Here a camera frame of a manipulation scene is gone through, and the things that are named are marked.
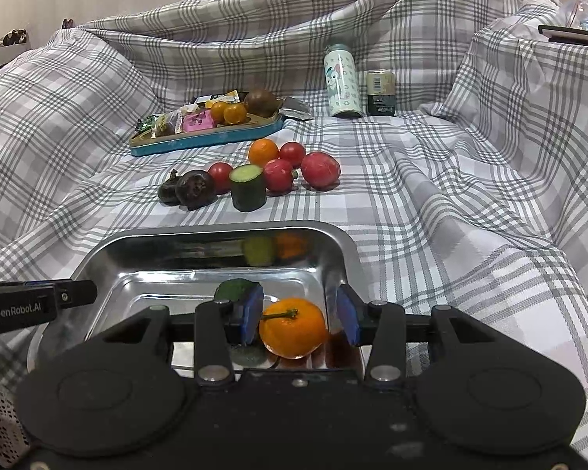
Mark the round orange fruit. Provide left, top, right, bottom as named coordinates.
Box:
left=248, top=139, right=280, bottom=167

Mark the orange mandarin with stem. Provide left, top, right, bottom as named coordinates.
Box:
left=259, top=298, right=328, bottom=359

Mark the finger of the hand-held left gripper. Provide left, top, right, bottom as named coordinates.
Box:
left=0, top=279, right=98, bottom=340

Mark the stainless steel tray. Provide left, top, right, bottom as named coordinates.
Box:
left=27, top=220, right=368, bottom=378

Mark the grey plaid cloth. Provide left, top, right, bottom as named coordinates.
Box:
left=0, top=0, right=588, bottom=470

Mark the yellow and white snack packet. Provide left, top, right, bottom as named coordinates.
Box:
left=194, top=89, right=241, bottom=108

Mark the green candy wrapper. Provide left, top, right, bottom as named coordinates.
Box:
left=131, top=116, right=158, bottom=140

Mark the black flat device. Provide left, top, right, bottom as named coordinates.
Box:
left=538, top=23, right=588, bottom=51

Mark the silver foil packet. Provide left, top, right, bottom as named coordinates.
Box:
left=278, top=97, right=315, bottom=121

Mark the small dark water chestnut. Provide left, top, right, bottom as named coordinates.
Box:
left=158, top=170, right=181, bottom=206

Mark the brown patterned object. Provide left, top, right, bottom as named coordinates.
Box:
left=0, top=28, right=30, bottom=78

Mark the clear packet of brown snack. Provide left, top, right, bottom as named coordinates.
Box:
left=152, top=110, right=184, bottom=139

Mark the dark green fruit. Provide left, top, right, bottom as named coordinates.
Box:
left=214, top=278, right=263, bottom=305

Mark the white and green printed bottle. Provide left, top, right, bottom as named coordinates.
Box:
left=323, top=44, right=364, bottom=119

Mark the brown kiwi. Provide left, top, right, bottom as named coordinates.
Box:
left=244, top=89, right=280, bottom=118

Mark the small red tomato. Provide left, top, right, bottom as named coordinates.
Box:
left=278, top=141, right=307, bottom=168
left=263, top=159, right=299, bottom=193
left=207, top=162, right=235, bottom=195

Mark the dark green drink can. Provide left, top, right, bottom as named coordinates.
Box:
left=366, top=69, right=397, bottom=117

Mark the large red tomato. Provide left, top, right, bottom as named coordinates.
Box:
left=301, top=152, right=342, bottom=190

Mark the blue tin tray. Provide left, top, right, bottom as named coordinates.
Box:
left=129, top=108, right=284, bottom=158

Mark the white lace cloth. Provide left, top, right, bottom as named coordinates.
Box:
left=0, top=347, right=47, bottom=470

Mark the large dark water chestnut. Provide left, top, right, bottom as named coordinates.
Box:
left=174, top=170, right=219, bottom=208

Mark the cucumber piece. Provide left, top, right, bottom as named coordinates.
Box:
left=229, top=164, right=268, bottom=213

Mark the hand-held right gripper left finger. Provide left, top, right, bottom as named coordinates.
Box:
left=94, top=284, right=266, bottom=385

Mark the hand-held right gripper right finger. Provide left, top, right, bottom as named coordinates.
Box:
left=336, top=284, right=506, bottom=383

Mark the pink snack packet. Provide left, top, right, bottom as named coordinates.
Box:
left=182, top=110, right=216, bottom=133

